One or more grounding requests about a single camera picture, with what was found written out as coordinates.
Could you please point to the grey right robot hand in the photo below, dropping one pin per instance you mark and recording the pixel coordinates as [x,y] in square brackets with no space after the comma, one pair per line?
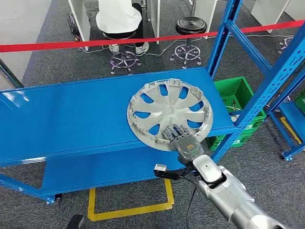
[188,147]

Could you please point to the grey plastic wheel hubcap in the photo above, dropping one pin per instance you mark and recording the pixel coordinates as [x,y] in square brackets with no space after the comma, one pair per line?
[171,110]

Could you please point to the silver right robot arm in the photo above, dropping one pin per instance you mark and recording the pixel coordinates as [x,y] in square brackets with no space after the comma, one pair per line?
[233,196]

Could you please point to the green plastic crate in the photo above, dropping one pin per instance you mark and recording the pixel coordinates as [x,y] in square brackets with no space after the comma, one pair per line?
[233,90]

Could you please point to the black round stool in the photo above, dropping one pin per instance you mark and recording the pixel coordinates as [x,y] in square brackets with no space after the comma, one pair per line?
[190,25]
[123,59]

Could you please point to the person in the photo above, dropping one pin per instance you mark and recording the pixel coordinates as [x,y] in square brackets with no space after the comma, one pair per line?
[117,15]

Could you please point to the chrome stool base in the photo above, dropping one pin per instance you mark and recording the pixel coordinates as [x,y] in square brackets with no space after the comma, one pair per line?
[285,43]

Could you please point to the red barrier tape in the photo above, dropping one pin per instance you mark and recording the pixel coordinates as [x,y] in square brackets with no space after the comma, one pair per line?
[71,44]

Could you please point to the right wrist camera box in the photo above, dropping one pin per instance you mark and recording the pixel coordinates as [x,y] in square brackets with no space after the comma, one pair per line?
[160,167]

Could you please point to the chrome stanchion post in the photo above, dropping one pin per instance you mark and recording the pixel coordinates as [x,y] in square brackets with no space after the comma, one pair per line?
[10,75]

